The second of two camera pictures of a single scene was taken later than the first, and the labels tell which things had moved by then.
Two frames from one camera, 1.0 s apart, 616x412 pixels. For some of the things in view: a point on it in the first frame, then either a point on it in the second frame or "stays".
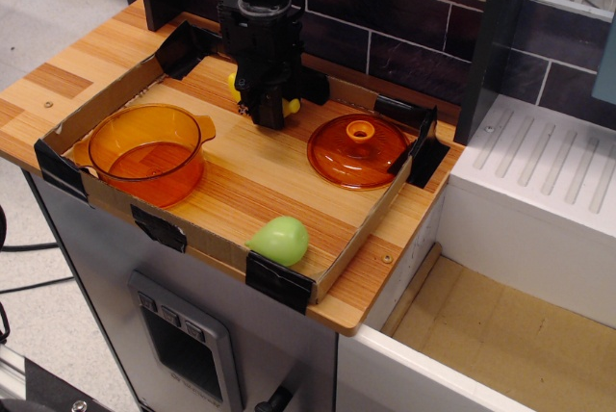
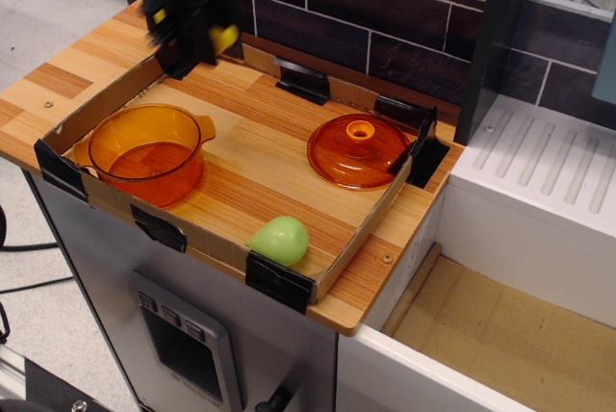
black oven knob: [276, 403] stays
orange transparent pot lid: [355, 151] stays
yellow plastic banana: [289, 105] → [219, 38]
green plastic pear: [283, 239] stays
